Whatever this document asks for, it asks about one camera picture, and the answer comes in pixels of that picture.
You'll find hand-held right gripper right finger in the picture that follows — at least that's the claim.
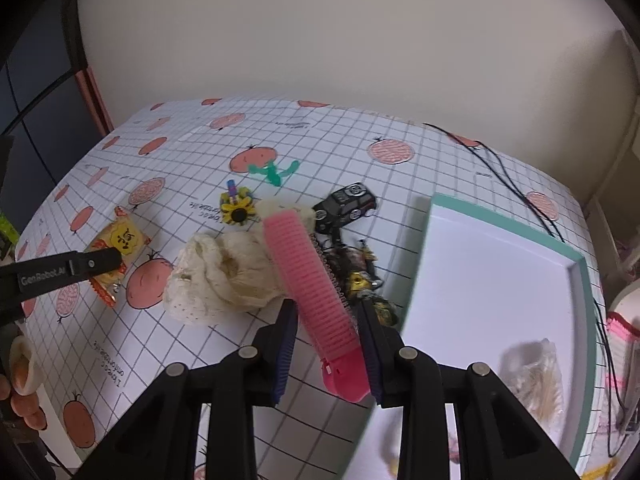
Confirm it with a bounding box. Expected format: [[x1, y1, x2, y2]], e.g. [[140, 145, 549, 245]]
[[356, 300, 583, 480]]

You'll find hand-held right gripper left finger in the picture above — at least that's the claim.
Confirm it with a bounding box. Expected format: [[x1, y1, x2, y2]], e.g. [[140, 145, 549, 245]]
[[82, 299, 301, 480]]

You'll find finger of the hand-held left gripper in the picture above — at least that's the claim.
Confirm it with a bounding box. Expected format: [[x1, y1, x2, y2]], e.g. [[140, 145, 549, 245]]
[[62, 249, 123, 282]]

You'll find yellow snack packet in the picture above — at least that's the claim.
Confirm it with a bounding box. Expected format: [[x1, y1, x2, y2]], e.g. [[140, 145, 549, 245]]
[[82, 206, 152, 308]]

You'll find dark shiny wrapper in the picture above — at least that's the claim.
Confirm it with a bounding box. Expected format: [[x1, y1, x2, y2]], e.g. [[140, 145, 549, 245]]
[[315, 232, 401, 331]]

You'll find pink hair roller clip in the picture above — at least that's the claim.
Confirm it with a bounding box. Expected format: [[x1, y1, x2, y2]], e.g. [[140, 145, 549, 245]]
[[264, 211, 373, 403]]

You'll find white tray with teal rim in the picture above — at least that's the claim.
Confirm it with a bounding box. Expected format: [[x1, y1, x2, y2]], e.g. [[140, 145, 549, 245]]
[[342, 194, 603, 480]]

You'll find yellow sunflower toy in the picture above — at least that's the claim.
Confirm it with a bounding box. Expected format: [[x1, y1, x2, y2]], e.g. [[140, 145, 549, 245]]
[[220, 179, 260, 228]]

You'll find black toy car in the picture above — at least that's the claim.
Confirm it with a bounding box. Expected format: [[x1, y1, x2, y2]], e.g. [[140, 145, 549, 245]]
[[312, 182, 377, 235]]

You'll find green plastic toy piece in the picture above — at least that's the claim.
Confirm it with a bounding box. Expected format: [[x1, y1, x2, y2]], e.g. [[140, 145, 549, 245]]
[[248, 160, 301, 187]]

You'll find person's left hand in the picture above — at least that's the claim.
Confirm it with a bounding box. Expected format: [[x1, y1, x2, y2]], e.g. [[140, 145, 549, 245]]
[[0, 335, 48, 431]]

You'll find cream lace cloth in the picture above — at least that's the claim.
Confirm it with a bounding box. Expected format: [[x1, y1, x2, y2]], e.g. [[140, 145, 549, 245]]
[[163, 199, 318, 326]]

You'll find dark cabinet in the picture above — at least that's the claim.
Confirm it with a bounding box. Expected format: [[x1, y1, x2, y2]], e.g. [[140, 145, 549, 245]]
[[0, 0, 108, 233]]

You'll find clear plastic bag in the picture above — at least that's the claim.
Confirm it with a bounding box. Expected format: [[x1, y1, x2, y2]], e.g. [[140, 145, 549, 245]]
[[500, 340, 566, 428]]

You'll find grid tablecloth with fruit print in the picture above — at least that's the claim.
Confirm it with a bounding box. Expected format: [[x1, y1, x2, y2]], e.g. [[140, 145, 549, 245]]
[[15, 97, 601, 480]]

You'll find pink knitted item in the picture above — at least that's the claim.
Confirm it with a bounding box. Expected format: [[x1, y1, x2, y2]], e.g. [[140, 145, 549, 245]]
[[604, 311, 640, 391]]

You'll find white furniture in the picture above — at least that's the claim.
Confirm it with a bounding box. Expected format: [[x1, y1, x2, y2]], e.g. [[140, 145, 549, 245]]
[[580, 30, 640, 266]]

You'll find reddish wooden frame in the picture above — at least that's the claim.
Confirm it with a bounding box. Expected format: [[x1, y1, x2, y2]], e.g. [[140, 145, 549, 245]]
[[75, 67, 113, 137]]

